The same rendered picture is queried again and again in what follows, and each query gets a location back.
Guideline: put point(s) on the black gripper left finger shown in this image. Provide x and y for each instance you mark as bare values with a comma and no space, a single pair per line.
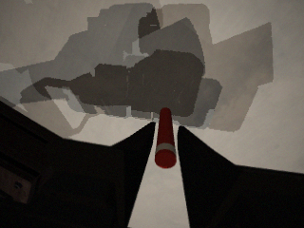
123,163

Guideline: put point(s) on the dark red peg with white band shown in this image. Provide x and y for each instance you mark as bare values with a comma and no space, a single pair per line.
165,154

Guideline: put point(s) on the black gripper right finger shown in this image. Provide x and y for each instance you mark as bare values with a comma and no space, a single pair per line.
211,183

